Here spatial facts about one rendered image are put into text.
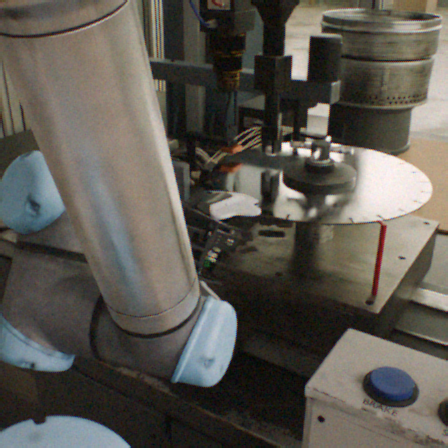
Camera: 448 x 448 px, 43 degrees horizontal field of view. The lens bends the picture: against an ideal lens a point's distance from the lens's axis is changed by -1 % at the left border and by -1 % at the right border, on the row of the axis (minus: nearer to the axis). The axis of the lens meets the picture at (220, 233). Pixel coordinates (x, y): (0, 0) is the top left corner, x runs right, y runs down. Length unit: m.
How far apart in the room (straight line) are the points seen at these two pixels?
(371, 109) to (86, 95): 1.28
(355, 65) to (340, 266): 0.76
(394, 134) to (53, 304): 1.22
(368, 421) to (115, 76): 0.38
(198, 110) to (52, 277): 1.07
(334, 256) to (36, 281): 0.48
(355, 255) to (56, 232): 0.49
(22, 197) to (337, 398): 0.33
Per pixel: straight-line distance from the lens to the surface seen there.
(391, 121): 1.57
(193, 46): 1.51
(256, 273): 0.81
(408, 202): 0.82
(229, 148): 0.93
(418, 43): 1.51
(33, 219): 0.51
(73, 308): 0.50
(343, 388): 0.56
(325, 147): 0.86
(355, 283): 0.81
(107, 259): 0.38
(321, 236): 0.90
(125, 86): 0.31
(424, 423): 0.54
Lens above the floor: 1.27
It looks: 27 degrees down
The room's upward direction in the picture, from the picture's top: straight up
